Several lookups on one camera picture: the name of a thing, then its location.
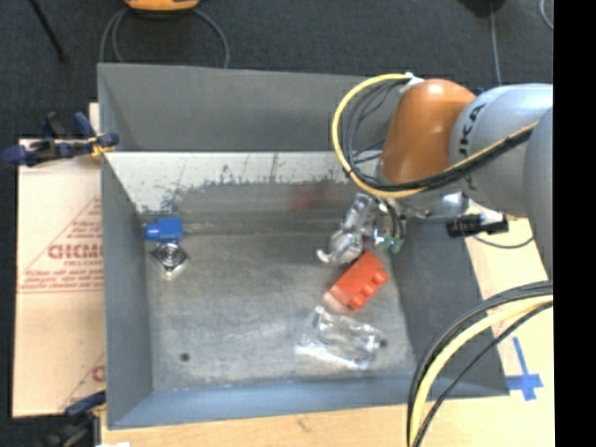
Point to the grey metal bin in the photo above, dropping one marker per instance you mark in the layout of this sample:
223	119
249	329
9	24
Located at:
242	305

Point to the brown cardboard board red print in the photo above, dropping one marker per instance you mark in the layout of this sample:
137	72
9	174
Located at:
56	324

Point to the black cylinder on white bracket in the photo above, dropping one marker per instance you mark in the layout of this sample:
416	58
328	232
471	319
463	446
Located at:
470	225

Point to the blue block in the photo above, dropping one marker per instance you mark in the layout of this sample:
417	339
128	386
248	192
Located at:
163	227

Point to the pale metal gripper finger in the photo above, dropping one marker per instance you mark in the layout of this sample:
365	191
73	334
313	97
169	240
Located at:
350	253
336	245

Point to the red-orange toy brick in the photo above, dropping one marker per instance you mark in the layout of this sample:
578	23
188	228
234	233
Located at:
361	280

